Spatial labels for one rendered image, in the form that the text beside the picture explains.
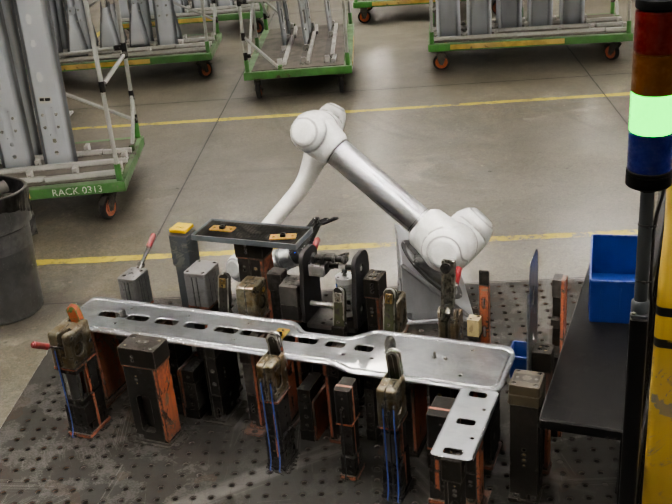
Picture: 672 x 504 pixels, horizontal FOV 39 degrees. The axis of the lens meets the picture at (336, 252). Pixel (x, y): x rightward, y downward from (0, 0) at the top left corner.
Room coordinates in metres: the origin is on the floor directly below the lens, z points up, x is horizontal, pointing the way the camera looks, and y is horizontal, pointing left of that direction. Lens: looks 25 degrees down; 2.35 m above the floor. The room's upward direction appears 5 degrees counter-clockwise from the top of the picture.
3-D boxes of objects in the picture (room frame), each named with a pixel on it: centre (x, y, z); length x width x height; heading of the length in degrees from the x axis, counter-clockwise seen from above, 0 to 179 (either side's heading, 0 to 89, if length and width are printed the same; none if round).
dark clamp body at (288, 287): (2.56, 0.14, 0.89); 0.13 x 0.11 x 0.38; 156
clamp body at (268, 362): (2.19, 0.20, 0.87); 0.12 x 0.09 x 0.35; 156
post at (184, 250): (2.87, 0.50, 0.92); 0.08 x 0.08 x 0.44; 66
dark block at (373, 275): (2.48, -0.11, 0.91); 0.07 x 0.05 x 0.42; 156
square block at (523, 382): (1.96, -0.44, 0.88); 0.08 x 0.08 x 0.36; 66
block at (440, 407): (1.98, -0.23, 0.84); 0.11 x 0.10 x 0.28; 156
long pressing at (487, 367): (2.37, 0.21, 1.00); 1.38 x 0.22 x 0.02; 66
